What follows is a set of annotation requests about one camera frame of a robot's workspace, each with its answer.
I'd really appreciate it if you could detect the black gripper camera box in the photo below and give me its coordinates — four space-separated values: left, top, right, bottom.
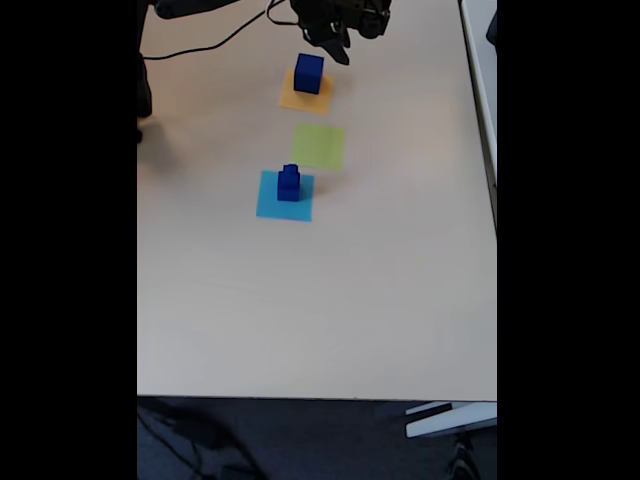
348 0 393 41

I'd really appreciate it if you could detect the large blue cube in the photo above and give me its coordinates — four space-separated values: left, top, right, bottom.
292 52 325 95

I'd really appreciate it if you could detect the orange paper square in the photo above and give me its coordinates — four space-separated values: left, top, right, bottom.
277 68 334 115

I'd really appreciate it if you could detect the green paper square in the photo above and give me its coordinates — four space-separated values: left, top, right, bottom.
290 122 347 172

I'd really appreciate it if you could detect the white table leg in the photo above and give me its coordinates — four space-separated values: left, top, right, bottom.
404 401 498 439

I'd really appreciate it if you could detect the black floor cable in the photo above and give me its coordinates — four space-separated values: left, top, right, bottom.
137 399 264 480

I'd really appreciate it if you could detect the light blue paper square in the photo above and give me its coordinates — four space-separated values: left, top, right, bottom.
255 169 316 223

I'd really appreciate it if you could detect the medium blue cube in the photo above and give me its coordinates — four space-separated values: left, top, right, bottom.
276 178 302 203

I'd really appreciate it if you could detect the white neighbouring table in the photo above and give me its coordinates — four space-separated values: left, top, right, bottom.
458 0 498 232

